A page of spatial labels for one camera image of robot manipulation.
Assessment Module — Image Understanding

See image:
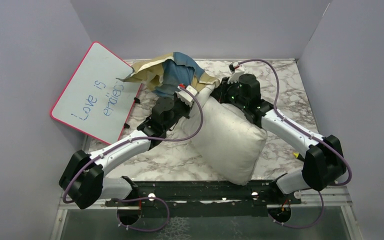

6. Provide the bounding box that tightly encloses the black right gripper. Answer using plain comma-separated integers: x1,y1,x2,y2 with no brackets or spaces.
209,76,248,109

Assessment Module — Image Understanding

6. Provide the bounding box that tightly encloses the blue beige checked pillowcase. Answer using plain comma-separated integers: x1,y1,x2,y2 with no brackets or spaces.
119,51,221,97

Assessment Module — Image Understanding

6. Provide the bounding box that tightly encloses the white pillow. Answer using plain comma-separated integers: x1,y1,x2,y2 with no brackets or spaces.
179,85,268,185

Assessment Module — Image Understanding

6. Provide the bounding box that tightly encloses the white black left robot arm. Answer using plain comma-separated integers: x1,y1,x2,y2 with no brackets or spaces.
58,95,195,210

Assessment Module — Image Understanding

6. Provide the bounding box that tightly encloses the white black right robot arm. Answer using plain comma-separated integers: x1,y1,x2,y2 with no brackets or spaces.
211,73,347,204

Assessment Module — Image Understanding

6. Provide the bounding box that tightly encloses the black whiteboard clip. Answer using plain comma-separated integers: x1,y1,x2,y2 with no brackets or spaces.
134,97,141,104

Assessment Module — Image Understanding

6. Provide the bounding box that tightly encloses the pink framed whiteboard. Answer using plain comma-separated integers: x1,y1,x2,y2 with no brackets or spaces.
50,42,141,144

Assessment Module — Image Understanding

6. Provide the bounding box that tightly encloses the black yellow marker pen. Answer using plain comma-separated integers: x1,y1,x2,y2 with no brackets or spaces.
293,152,305,162

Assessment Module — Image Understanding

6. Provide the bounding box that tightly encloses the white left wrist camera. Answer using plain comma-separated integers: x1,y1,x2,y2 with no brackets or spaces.
176,84,199,108

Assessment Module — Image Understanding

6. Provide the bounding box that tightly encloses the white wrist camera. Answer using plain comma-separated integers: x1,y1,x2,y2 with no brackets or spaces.
227,62,245,84
176,84,199,108

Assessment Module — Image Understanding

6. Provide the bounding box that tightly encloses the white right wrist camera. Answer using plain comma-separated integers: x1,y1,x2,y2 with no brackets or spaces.
227,62,245,84

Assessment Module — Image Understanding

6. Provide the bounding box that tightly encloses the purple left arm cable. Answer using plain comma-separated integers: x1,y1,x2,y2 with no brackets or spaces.
61,84,205,232

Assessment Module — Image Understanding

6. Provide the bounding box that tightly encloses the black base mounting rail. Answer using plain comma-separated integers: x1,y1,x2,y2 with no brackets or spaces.
105,180,302,218

